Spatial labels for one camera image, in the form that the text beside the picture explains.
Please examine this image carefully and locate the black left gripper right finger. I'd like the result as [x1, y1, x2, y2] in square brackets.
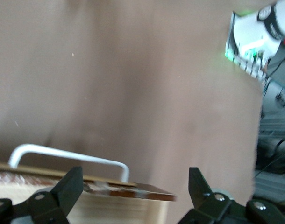
[177, 167, 285, 224]

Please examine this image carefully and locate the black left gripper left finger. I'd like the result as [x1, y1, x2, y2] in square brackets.
[0, 166, 84, 224]

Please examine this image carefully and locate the wooden drawer with white handle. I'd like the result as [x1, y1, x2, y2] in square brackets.
[0, 143, 178, 224]

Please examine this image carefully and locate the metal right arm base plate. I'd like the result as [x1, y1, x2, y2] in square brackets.
[224, 10, 271, 82]

